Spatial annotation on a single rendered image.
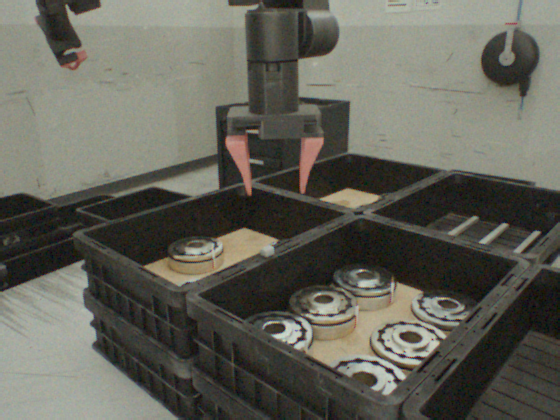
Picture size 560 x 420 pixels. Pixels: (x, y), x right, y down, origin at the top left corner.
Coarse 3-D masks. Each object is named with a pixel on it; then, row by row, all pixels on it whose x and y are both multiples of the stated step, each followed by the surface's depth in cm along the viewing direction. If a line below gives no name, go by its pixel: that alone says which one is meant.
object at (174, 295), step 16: (208, 192) 100; (224, 192) 101; (272, 192) 100; (160, 208) 91; (320, 208) 92; (336, 208) 91; (112, 224) 83; (80, 240) 77; (288, 240) 76; (96, 256) 74; (112, 256) 71; (256, 256) 71; (128, 272) 68; (144, 272) 66; (224, 272) 66; (144, 288) 66; (160, 288) 63; (176, 288) 62; (192, 288) 62; (176, 304) 62
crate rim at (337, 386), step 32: (384, 224) 83; (512, 256) 71; (224, 320) 55; (256, 352) 52; (288, 352) 49; (448, 352) 49; (320, 384) 47; (352, 384) 45; (416, 384) 45; (384, 416) 43
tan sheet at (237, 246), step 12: (228, 240) 102; (240, 240) 102; (252, 240) 102; (264, 240) 102; (276, 240) 101; (228, 252) 96; (240, 252) 96; (252, 252) 96; (156, 264) 91; (228, 264) 91; (168, 276) 86; (180, 276) 86; (192, 276) 86; (204, 276) 86
